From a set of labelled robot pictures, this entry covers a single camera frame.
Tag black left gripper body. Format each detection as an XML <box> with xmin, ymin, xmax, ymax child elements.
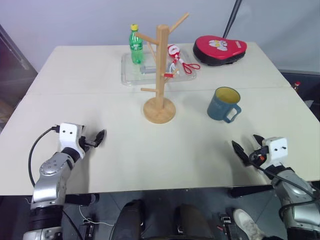
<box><xmin>77</xmin><ymin>135</ymin><xmax>98</xmax><ymax>152</ymax></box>

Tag red handled scissors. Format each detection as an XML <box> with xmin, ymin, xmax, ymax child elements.
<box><xmin>177</xmin><ymin>55</ymin><xmax>201</xmax><ymax>75</ymax></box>

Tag white shoe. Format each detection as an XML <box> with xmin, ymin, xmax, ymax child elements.
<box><xmin>232</xmin><ymin>208</ymin><xmax>267</xmax><ymax>240</ymax></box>

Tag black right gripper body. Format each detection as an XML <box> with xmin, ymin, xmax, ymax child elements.
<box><xmin>248</xmin><ymin>145</ymin><xmax>270</xmax><ymax>168</ymax></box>

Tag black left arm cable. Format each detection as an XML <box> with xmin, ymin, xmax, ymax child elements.
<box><xmin>27</xmin><ymin>126</ymin><xmax>61</xmax><ymax>188</ymax></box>

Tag red black padded mitt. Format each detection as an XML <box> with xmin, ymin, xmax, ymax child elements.
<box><xmin>192</xmin><ymin>35</ymin><xmax>248</xmax><ymax>67</ymax></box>

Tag wooden mug tree stand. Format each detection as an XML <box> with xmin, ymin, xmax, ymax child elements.
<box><xmin>135</xmin><ymin>12</ymin><xmax>190</xmax><ymax>125</ymax></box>

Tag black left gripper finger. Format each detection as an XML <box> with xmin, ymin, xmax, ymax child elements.
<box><xmin>95</xmin><ymin>129</ymin><xmax>107</xmax><ymax>147</ymax></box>

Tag red white round charm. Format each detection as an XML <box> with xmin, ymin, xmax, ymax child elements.
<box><xmin>167</xmin><ymin>44</ymin><xmax>182</xmax><ymax>59</ymax></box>

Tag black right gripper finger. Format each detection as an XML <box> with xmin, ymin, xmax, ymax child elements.
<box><xmin>231</xmin><ymin>140</ymin><xmax>251</xmax><ymax>168</ymax></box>
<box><xmin>252</xmin><ymin>134</ymin><xmax>264</xmax><ymax>148</ymax></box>

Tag dark rounded shape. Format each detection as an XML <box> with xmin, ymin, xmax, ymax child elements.
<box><xmin>174</xmin><ymin>203</ymin><xmax>216</xmax><ymax>240</ymax></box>
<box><xmin>112</xmin><ymin>199</ymin><xmax>146</xmax><ymax>240</ymax></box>

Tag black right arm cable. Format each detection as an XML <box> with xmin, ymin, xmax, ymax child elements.
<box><xmin>251</xmin><ymin>159</ymin><xmax>318</xmax><ymax>222</ymax></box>

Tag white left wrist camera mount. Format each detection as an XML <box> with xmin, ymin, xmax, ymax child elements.
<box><xmin>59</xmin><ymin>122</ymin><xmax>85</xmax><ymax>160</ymax></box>

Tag green plastic bottle yellow cap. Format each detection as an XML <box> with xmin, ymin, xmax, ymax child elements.
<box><xmin>128</xmin><ymin>23</ymin><xmax>146</xmax><ymax>65</ymax></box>

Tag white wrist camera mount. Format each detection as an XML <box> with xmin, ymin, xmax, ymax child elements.
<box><xmin>59</xmin><ymin>122</ymin><xmax>85</xmax><ymax>160</ymax></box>
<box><xmin>261</xmin><ymin>136</ymin><xmax>289</xmax><ymax>166</ymax></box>

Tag black table frame bar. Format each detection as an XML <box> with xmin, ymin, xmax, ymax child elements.
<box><xmin>64</xmin><ymin>193</ymin><xmax>100</xmax><ymax>206</ymax></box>

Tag black slanted pole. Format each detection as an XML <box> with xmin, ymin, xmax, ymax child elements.
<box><xmin>222</xmin><ymin>0</ymin><xmax>244</xmax><ymax>39</ymax></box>

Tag clear plastic tray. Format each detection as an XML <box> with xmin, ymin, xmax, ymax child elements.
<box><xmin>120</xmin><ymin>47</ymin><xmax>199</xmax><ymax>87</ymax></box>

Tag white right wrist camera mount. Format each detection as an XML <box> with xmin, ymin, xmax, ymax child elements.
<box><xmin>261</xmin><ymin>136</ymin><xmax>289</xmax><ymax>166</ymax></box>

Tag white wire on floor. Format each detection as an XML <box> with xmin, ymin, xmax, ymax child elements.
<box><xmin>78</xmin><ymin>204</ymin><xmax>115</xmax><ymax>226</ymax></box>

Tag grey metal block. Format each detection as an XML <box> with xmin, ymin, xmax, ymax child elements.
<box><xmin>139</xmin><ymin>64</ymin><xmax>158</xmax><ymax>76</ymax></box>

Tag blue mug yellow inside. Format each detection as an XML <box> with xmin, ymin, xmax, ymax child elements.
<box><xmin>206</xmin><ymin>86</ymin><xmax>243</xmax><ymax>124</ymax></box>

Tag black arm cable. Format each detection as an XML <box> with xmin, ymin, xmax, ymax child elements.
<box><xmin>27</xmin><ymin>126</ymin><xmax>61</xmax><ymax>188</ymax></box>
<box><xmin>251</xmin><ymin>159</ymin><xmax>318</xmax><ymax>222</ymax></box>

